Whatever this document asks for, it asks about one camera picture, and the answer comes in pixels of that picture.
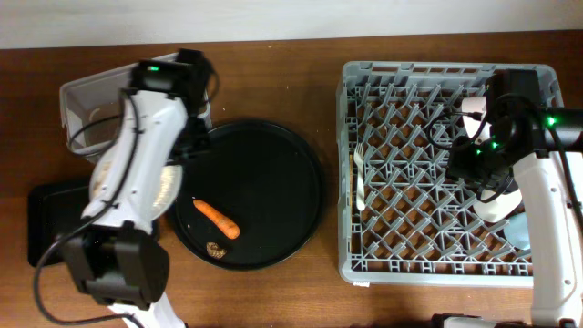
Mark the grey plate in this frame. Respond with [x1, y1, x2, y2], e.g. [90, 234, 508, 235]
[88, 152, 184, 224]

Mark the small white cup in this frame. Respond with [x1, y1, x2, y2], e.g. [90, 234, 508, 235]
[473, 190, 522, 223]

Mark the light blue plastic cup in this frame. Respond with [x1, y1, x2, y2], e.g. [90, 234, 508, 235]
[503, 212, 530, 251]

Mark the orange carrot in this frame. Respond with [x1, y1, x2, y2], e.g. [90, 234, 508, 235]
[193, 199, 240, 240]

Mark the white plastic fork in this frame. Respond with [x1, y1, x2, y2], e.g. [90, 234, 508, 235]
[353, 143, 365, 211]

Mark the wooden chopstick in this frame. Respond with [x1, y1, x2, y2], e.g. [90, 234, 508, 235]
[349, 154, 354, 197]

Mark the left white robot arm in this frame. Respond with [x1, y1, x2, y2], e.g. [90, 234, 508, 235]
[33, 48, 218, 327]

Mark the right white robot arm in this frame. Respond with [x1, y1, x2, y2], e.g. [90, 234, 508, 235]
[446, 69, 582, 327]

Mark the grey dishwasher rack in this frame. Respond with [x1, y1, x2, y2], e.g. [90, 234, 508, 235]
[336, 61, 564, 289]

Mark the round black tray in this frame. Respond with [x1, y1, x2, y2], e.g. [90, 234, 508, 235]
[167, 120, 325, 271]

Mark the brown walnut shell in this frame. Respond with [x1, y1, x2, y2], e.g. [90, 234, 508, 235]
[206, 242, 227, 260]

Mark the clear plastic bin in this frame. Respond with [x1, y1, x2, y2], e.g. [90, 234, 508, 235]
[59, 52, 213, 166]

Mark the black rectangular tray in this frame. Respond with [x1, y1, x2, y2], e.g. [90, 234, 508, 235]
[27, 178, 89, 268]

